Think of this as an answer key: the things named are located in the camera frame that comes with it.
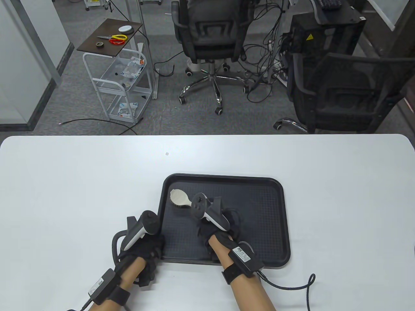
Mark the person's left hand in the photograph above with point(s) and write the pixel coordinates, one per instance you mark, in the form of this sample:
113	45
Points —
152	246

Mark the person's right hand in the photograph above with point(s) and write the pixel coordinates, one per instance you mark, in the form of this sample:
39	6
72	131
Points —
204	231

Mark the black plastic tray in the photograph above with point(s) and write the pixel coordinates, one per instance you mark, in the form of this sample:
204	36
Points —
259	210

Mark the person's left forearm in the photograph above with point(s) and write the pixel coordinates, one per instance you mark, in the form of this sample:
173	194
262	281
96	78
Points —
129	275

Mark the person's right forearm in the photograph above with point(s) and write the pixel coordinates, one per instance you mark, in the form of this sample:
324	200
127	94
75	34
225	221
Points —
249	291

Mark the clear plastic packet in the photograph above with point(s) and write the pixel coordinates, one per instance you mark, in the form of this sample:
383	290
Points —
126	110
133	68

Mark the white metal desk leg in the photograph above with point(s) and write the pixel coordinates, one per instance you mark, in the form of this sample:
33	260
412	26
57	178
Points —
149	64

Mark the black mesh office chair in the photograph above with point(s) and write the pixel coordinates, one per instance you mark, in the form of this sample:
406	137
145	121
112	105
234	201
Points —
343	97

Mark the black padded office chair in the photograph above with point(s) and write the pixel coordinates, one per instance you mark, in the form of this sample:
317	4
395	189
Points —
210	32

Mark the white cart with brown top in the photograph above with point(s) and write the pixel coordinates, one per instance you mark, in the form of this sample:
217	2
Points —
112	50

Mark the white round disc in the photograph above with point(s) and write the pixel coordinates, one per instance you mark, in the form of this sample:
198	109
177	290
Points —
125	28

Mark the black computer tower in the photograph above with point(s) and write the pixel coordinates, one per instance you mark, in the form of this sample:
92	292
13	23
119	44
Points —
324	35

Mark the black keyboard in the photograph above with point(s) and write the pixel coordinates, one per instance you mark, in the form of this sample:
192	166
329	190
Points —
329	3

